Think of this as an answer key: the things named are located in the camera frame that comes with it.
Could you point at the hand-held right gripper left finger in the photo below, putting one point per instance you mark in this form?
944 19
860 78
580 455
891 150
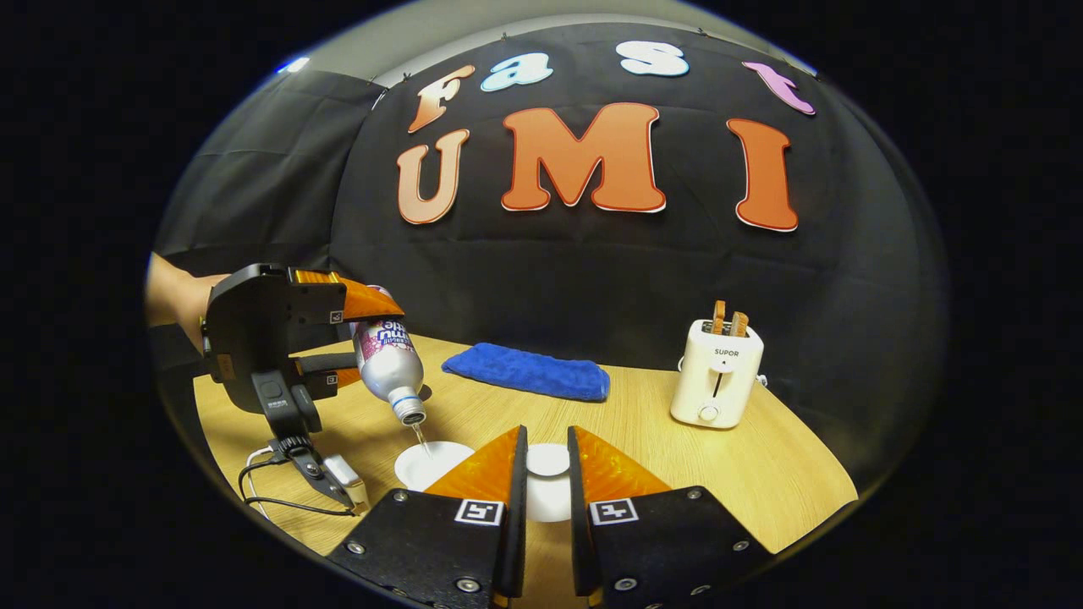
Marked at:
518 507

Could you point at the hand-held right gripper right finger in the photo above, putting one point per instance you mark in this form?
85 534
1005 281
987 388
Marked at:
578 516

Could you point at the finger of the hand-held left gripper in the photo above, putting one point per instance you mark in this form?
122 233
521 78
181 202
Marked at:
326 364
317 303

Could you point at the silver water bottle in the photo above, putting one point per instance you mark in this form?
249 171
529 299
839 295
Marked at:
385 364

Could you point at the white teacup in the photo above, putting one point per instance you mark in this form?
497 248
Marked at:
427 465

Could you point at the blue towel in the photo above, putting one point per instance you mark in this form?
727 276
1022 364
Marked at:
525 372

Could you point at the plain dark backdrop cloth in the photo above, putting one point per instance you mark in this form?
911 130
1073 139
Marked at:
271 169

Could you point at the white toaster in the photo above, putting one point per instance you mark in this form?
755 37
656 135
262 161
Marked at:
715 381

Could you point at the ceiling light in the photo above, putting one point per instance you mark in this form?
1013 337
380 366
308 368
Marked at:
292 65

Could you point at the toast slice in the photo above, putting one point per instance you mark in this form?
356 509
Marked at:
739 325
719 317

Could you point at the black backdrop cloth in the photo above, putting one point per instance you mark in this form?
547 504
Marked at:
592 271

